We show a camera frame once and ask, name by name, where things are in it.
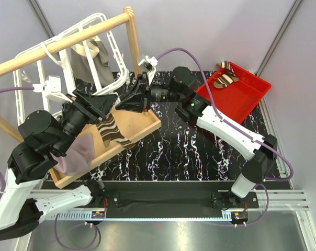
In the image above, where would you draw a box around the red plastic tray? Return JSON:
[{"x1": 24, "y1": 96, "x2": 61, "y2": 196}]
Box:
[{"x1": 207, "y1": 62, "x2": 272, "y2": 124}]

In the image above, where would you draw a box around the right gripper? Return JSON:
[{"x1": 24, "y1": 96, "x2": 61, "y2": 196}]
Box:
[{"x1": 116, "y1": 74, "x2": 183, "y2": 114}]

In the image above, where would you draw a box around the purple cable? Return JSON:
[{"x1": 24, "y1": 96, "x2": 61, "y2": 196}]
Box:
[
  {"x1": 156, "y1": 47, "x2": 295, "y2": 227},
  {"x1": 0, "y1": 85, "x2": 36, "y2": 210}
]

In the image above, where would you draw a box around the brown striped sock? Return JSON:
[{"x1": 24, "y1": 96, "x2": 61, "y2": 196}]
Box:
[
  {"x1": 213, "y1": 61, "x2": 239, "y2": 89},
  {"x1": 97, "y1": 114, "x2": 134, "y2": 149}
]

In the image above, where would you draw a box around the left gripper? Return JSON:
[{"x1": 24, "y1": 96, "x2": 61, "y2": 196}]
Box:
[{"x1": 56, "y1": 88, "x2": 120, "y2": 154}]

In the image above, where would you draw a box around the grey beige hanging sock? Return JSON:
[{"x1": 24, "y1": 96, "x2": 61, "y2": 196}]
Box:
[{"x1": 69, "y1": 36, "x2": 114, "y2": 86}]

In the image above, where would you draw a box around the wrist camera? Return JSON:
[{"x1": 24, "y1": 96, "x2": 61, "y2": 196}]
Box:
[
  {"x1": 138, "y1": 55, "x2": 158, "y2": 84},
  {"x1": 32, "y1": 76, "x2": 70, "y2": 104}
]

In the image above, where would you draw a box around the lilac sock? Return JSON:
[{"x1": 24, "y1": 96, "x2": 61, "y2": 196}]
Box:
[{"x1": 53, "y1": 133, "x2": 95, "y2": 176}]

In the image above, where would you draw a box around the white plastic sock hanger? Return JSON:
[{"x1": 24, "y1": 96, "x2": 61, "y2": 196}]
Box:
[{"x1": 13, "y1": 12, "x2": 131, "y2": 126}]

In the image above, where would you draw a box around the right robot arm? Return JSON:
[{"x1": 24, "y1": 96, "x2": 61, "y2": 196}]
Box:
[{"x1": 116, "y1": 66, "x2": 277, "y2": 210}]

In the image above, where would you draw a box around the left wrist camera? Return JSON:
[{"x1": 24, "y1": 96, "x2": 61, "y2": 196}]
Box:
[{"x1": 32, "y1": 76, "x2": 70, "y2": 104}]

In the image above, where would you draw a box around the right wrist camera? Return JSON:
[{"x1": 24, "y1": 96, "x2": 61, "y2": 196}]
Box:
[{"x1": 138, "y1": 55, "x2": 158, "y2": 84}]

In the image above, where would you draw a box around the aluminium rail frame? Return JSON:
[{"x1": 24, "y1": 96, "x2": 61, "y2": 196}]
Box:
[{"x1": 16, "y1": 78, "x2": 316, "y2": 251}]

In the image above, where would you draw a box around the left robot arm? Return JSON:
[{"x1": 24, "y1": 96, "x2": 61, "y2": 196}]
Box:
[{"x1": 0, "y1": 90, "x2": 118, "y2": 241}]

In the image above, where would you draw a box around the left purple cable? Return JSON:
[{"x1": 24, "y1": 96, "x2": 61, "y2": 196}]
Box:
[{"x1": 0, "y1": 85, "x2": 36, "y2": 210}]

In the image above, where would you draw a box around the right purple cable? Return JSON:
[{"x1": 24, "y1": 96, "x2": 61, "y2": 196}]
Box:
[{"x1": 156, "y1": 47, "x2": 295, "y2": 227}]

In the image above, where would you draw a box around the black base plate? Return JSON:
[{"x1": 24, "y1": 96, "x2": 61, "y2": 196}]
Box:
[{"x1": 103, "y1": 181, "x2": 259, "y2": 221}]

